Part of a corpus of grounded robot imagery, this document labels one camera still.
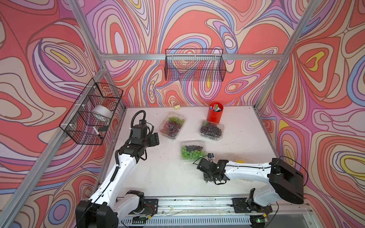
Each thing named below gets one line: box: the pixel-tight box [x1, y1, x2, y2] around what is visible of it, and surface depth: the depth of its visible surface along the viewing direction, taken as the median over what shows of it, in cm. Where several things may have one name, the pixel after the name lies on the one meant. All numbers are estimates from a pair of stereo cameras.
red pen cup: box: [206, 102, 224, 124], surface depth 106 cm
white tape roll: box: [91, 104, 113, 119], surface depth 75 cm
